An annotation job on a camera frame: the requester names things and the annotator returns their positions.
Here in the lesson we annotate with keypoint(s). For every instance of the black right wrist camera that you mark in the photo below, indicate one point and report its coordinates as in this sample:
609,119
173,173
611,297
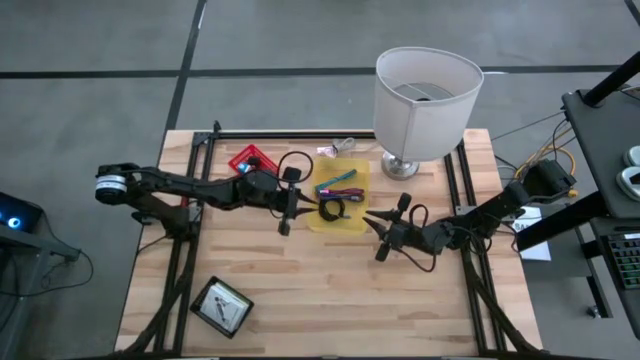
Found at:
404,201

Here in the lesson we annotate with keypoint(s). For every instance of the silver table lamp white shade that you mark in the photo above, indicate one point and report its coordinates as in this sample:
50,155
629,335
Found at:
425,125

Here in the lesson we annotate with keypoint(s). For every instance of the black aluminium table frame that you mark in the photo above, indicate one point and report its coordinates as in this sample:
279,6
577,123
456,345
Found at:
300,135

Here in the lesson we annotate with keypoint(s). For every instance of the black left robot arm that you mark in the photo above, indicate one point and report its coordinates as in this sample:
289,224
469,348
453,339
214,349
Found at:
200,187

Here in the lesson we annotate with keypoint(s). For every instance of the black keyboard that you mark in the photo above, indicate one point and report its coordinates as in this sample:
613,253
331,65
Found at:
627,260

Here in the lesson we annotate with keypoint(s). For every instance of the pink white packet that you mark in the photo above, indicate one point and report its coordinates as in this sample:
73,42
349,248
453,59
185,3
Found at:
327,151

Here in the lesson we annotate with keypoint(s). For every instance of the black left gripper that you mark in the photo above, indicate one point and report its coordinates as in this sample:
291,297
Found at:
290,210

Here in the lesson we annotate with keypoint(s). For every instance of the black pole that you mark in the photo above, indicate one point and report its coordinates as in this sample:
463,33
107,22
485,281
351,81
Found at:
612,80

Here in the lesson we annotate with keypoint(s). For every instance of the white flat box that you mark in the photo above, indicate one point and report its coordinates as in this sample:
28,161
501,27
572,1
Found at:
222,307

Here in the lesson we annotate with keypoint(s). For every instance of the clear plastic bag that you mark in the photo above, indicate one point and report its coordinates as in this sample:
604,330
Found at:
345,144

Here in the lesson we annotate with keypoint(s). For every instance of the yellow translucent plastic bin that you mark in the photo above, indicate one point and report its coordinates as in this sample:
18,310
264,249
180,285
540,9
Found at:
357,220

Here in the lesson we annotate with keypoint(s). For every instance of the black side desk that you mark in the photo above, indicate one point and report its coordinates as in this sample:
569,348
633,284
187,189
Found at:
600,150

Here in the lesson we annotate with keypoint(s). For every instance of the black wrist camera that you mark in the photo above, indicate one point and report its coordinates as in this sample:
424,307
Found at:
404,201
292,174

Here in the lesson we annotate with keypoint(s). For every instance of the black device blue lights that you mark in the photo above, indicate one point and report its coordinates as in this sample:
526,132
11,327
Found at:
17,215

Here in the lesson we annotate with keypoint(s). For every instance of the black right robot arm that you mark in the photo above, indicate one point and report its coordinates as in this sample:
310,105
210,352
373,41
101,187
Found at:
490,210

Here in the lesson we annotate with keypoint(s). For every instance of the white paper sheet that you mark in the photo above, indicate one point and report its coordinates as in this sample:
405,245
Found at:
535,250

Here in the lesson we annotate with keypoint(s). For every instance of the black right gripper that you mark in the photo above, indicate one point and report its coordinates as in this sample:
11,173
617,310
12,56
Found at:
400,235

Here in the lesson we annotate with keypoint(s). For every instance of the red plastic basket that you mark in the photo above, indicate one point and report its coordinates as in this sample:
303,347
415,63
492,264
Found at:
250,154

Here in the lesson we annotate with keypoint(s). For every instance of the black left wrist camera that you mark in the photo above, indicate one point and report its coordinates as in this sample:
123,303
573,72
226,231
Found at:
292,174

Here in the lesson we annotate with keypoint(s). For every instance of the small blue white box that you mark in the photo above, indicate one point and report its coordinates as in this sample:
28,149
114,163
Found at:
244,167

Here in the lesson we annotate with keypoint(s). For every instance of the white rounded device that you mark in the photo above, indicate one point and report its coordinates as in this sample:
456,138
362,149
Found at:
634,156
631,184

